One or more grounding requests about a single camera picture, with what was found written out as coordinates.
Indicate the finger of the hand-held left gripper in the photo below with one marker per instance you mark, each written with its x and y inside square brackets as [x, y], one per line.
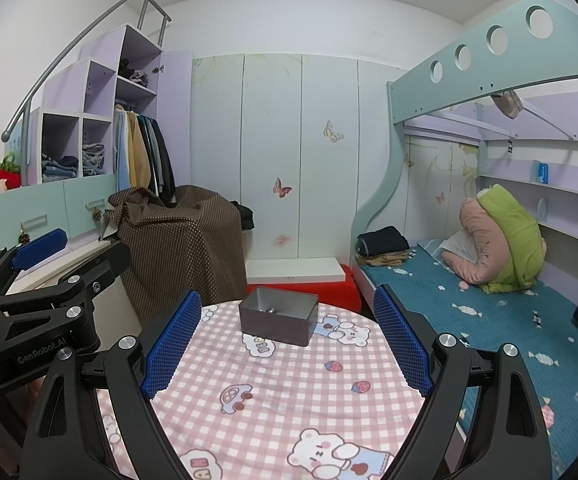
[104, 270]
[39, 249]

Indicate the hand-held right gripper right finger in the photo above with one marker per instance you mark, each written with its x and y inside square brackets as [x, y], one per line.
[404, 345]

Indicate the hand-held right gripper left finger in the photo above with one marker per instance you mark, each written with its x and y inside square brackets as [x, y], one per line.
[171, 345]

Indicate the grey metal box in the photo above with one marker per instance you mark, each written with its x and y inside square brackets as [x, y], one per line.
[279, 327]

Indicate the pinecone ornament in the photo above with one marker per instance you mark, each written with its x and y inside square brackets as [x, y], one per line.
[97, 216]
[23, 236]

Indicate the teal drawer cabinet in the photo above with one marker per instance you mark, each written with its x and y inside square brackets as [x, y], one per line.
[54, 205]

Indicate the white low cabinet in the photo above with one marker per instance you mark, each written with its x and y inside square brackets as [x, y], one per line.
[109, 320]

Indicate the brown polka dot bag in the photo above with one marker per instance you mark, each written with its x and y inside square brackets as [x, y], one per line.
[179, 255]

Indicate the folded blue jeans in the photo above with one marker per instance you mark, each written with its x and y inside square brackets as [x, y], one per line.
[94, 160]
[59, 170]

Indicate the red strawberry plush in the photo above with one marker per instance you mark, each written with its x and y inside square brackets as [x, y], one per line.
[6, 172]

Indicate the red stool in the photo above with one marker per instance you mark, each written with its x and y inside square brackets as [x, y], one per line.
[339, 292]

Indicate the folded beige clothes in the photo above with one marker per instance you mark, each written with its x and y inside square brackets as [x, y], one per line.
[384, 260]

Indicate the blue candy print bedsheet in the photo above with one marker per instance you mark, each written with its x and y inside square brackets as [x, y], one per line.
[509, 325]

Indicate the folded black clothes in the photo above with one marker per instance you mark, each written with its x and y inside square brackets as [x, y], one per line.
[381, 240]

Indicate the white pillow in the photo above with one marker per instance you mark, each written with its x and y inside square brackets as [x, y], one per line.
[456, 247]

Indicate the row of hanging clothes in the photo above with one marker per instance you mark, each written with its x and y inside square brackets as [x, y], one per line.
[141, 155]

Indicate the pink checkered bear tablecloth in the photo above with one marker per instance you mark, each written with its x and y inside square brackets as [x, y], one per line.
[289, 385]

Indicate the pink rolled quilt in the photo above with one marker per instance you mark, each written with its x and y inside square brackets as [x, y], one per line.
[474, 240]

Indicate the white flat board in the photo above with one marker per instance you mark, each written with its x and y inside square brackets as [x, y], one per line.
[294, 270]

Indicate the black crumpled garment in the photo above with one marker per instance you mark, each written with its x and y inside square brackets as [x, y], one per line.
[244, 215]

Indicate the small butterfly sticker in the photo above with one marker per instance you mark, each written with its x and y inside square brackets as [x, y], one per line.
[440, 198]

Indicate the faint pink butterfly sticker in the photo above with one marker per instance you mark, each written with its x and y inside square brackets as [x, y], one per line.
[282, 240]

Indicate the purple cubby shelf unit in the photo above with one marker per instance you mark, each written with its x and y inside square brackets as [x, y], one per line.
[64, 95]

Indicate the pink brown butterfly sticker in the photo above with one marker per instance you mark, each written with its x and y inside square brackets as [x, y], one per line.
[282, 188]

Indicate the grey clothes on shelf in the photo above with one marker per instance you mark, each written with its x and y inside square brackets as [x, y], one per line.
[136, 76]

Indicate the white wardrobe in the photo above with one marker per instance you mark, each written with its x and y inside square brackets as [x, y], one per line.
[299, 160]

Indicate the grey metal handrail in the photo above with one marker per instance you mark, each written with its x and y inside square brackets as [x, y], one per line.
[69, 35]

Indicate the small blue box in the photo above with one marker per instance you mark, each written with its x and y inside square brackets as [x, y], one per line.
[542, 172]

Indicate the white butterfly sticker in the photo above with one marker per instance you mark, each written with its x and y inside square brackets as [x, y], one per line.
[333, 132]

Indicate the grey cloth pouch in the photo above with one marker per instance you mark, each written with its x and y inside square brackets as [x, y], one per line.
[508, 104]

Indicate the purple wall shelf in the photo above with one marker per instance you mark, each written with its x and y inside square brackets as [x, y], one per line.
[559, 187]

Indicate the teal bunk bed frame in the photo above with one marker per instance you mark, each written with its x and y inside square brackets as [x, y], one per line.
[449, 75]

